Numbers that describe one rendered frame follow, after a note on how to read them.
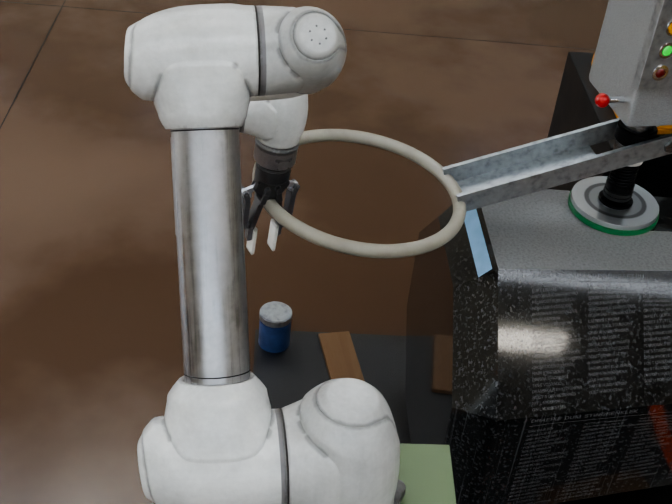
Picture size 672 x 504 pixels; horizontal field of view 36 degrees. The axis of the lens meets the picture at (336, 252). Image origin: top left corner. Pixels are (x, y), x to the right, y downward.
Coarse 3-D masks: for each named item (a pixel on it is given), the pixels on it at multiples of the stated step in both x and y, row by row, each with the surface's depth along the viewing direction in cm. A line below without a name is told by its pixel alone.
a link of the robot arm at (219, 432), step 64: (128, 64) 146; (192, 64) 144; (256, 64) 146; (192, 128) 147; (192, 192) 148; (192, 256) 150; (192, 320) 151; (192, 384) 153; (256, 384) 154; (192, 448) 149; (256, 448) 151
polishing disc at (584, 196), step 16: (576, 192) 252; (592, 192) 253; (640, 192) 255; (576, 208) 248; (592, 208) 247; (608, 208) 248; (640, 208) 249; (656, 208) 250; (608, 224) 243; (624, 224) 243; (640, 224) 244
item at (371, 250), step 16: (368, 144) 251; (384, 144) 250; (400, 144) 249; (416, 160) 247; (432, 160) 245; (448, 176) 241; (448, 192) 239; (272, 208) 219; (464, 208) 232; (288, 224) 216; (304, 224) 215; (448, 224) 225; (320, 240) 213; (336, 240) 213; (352, 240) 214; (432, 240) 219; (448, 240) 222; (368, 256) 214; (384, 256) 214; (400, 256) 215
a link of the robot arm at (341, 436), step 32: (320, 384) 157; (352, 384) 156; (288, 416) 156; (320, 416) 151; (352, 416) 150; (384, 416) 153; (288, 448) 152; (320, 448) 151; (352, 448) 150; (384, 448) 153; (288, 480) 152; (320, 480) 152; (352, 480) 152; (384, 480) 155
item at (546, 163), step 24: (528, 144) 242; (552, 144) 243; (576, 144) 244; (648, 144) 234; (456, 168) 241; (480, 168) 243; (504, 168) 244; (528, 168) 242; (552, 168) 233; (576, 168) 234; (600, 168) 236; (480, 192) 233; (504, 192) 234; (528, 192) 236
